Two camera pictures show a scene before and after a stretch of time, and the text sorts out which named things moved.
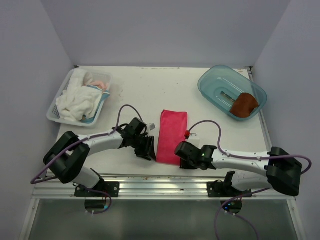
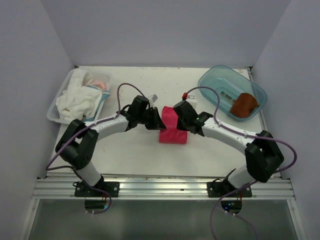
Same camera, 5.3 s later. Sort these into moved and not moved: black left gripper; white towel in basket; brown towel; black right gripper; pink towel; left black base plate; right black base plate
Moved: pink towel; black right gripper; black left gripper
Not moved: left black base plate; brown towel; right black base plate; white towel in basket
